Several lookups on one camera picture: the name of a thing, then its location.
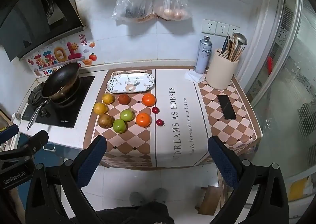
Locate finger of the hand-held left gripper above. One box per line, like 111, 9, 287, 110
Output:
0, 130, 49, 161
0, 124, 19, 142

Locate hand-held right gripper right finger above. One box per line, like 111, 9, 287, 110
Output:
207, 136, 289, 224

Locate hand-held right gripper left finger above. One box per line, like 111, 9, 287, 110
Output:
26, 135, 107, 224

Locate brown kiwi fruit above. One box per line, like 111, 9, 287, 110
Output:
98, 114, 115, 129

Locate green apple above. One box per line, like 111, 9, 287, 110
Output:
113, 119, 127, 133
120, 109, 134, 122

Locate yellow citrus fruit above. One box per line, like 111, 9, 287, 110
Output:
93, 102, 109, 116
102, 93, 115, 105

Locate orange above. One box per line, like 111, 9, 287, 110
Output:
142, 93, 156, 107
135, 112, 152, 127

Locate red-brown apple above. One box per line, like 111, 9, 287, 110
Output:
118, 94, 131, 105

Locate clear glass fruit bowl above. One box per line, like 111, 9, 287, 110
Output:
106, 72, 155, 94

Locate small wooden stool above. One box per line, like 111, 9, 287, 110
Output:
195, 186, 221, 216

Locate black smartphone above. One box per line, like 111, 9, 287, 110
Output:
217, 95, 237, 120

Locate black glass gas stove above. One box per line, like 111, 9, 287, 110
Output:
22, 75, 95, 129

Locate grey slipper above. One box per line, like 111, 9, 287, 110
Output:
153, 188, 169, 203
130, 191, 143, 207

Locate checkered printed table mat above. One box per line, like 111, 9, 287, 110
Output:
83, 67, 263, 171

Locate person's dark trousers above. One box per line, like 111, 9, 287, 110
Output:
94, 202, 174, 224

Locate dark frying pan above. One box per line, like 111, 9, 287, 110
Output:
27, 62, 80, 131

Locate yellow box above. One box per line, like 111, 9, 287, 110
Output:
288, 177, 311, 201

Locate beige cardboard box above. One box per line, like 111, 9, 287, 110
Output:
206, 48, 239, 90

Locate white tissue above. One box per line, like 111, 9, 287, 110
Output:
185, 70, 205, 83

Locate glass sliding door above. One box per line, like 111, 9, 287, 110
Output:
237, 0, 316, 202

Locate grey spray can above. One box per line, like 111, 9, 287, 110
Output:
194, 36, 213, 74

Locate bundle of wooden chopsticks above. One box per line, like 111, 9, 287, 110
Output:
219, 39, 245, 62

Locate black range hood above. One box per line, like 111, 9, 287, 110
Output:
0, 0, 88, 62

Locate metal ladle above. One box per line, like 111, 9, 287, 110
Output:
232, 32, 248, 62

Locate colourful wall sticker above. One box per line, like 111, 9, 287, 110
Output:
25, 34, 97, 78

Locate black-handled knife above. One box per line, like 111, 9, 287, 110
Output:
221, 36, 230, 54

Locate white wall socket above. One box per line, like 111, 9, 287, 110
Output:
228, 25, 240, 38
215, 22, 231, 37
202, 19, 218, 34

